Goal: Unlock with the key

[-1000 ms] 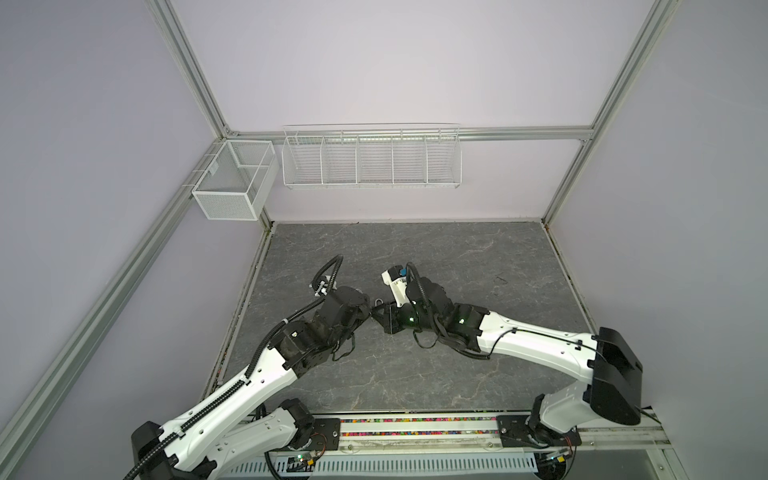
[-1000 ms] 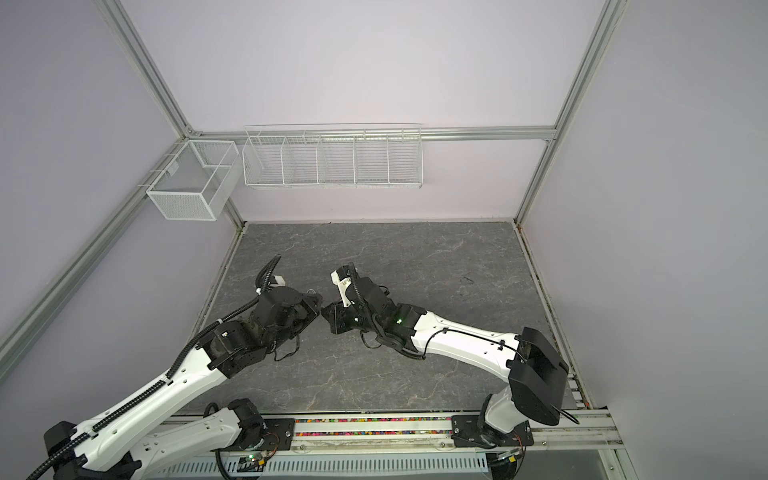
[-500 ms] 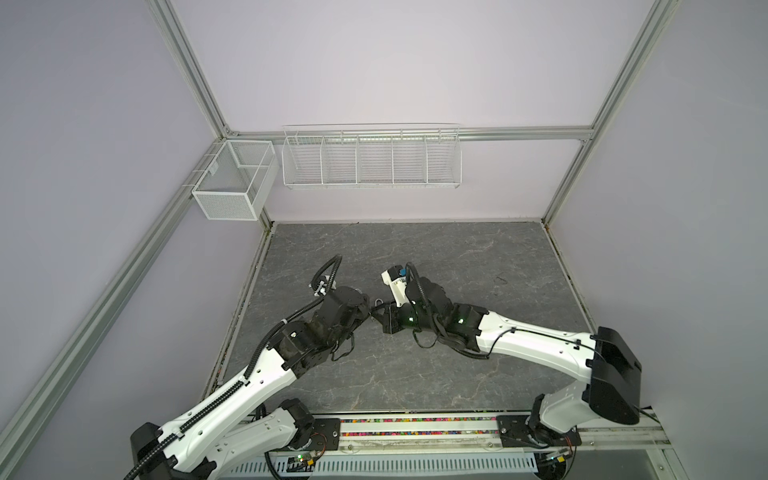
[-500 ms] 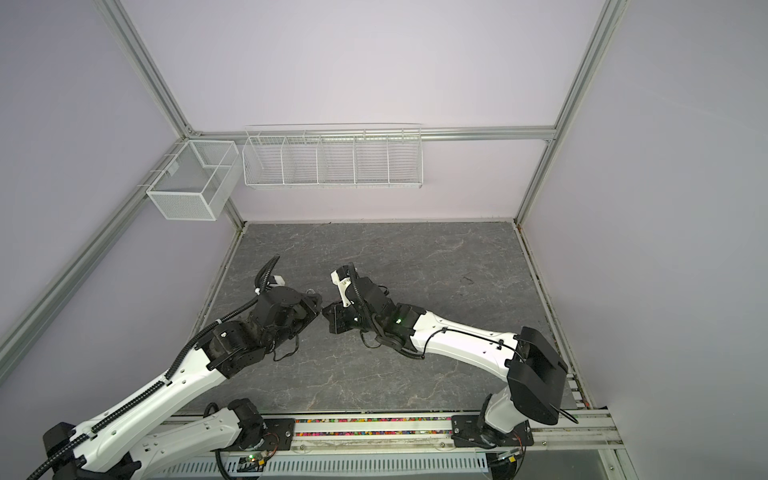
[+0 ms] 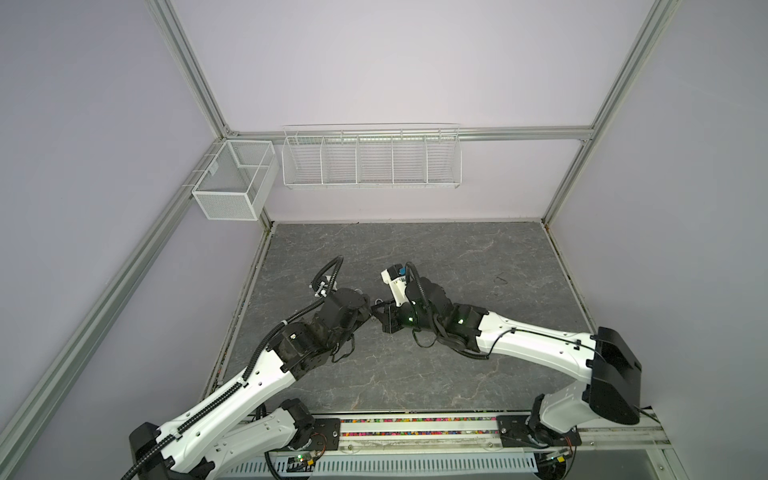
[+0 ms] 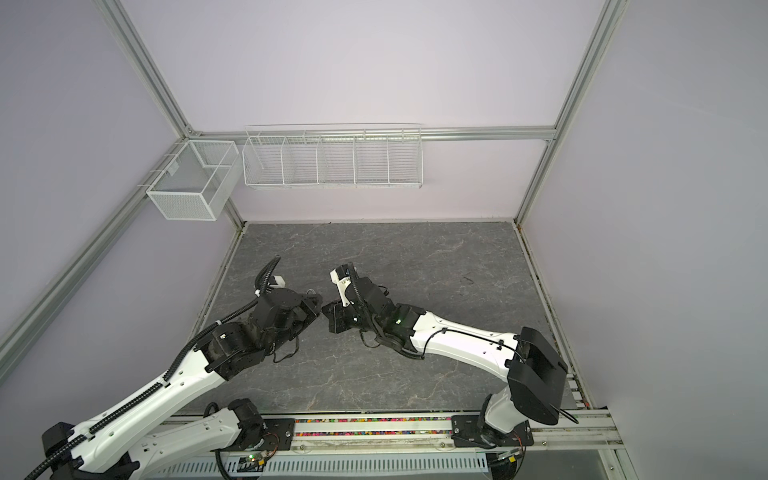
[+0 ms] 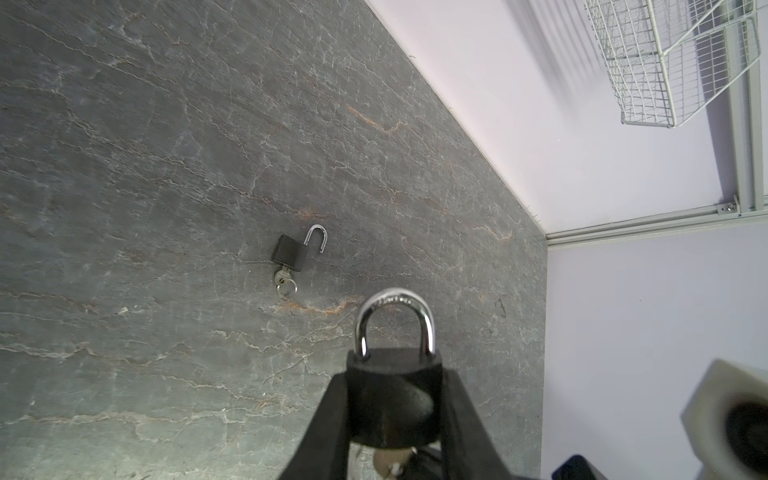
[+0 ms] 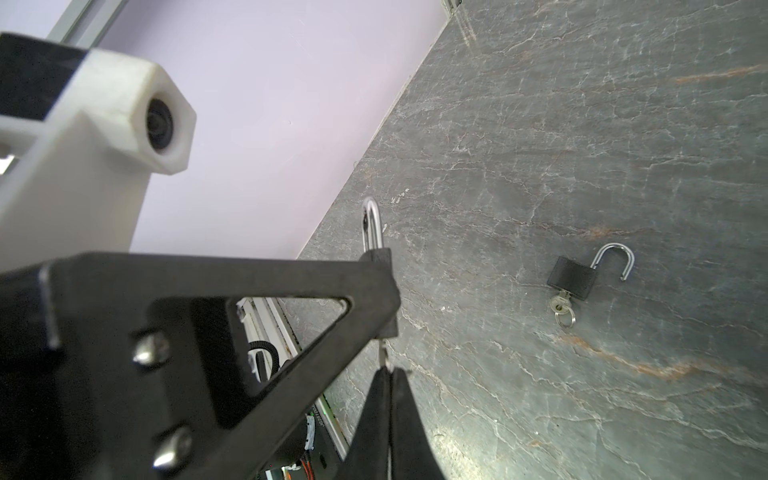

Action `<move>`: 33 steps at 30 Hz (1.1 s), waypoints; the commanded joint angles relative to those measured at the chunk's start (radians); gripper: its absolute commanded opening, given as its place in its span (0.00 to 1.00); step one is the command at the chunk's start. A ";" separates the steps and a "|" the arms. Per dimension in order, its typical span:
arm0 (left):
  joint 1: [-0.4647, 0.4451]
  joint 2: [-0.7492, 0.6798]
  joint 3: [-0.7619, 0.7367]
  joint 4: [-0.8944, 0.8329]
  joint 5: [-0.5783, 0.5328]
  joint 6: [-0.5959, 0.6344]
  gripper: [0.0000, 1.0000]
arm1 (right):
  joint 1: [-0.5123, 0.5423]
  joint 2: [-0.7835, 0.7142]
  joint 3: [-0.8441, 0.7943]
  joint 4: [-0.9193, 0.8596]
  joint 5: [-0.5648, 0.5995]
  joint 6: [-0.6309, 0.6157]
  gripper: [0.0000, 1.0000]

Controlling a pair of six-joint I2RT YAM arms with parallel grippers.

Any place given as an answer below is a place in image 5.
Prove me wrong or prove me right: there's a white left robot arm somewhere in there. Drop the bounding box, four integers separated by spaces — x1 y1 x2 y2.
123 256 372 479

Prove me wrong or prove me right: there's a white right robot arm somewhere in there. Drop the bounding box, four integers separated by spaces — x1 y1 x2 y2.
377 263 642 449

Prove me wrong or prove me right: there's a white mesh box basket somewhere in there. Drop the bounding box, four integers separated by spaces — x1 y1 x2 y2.
192 140 279 221

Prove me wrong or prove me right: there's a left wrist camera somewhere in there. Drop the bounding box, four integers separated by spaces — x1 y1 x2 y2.
310 280 329 298

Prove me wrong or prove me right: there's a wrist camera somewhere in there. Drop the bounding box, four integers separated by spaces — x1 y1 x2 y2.
381 264 409 307
310 280 329 298

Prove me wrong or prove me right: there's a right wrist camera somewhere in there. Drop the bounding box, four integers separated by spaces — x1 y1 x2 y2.
381 264 409 307

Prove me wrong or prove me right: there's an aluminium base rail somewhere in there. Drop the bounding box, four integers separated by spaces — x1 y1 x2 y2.
161 410 673 460

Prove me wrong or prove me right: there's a white wire shelf basket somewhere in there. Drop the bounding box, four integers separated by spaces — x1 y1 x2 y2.
282 123 463 189

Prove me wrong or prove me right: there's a white vented cable duct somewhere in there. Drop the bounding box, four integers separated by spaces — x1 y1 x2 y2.
218 452 538 479

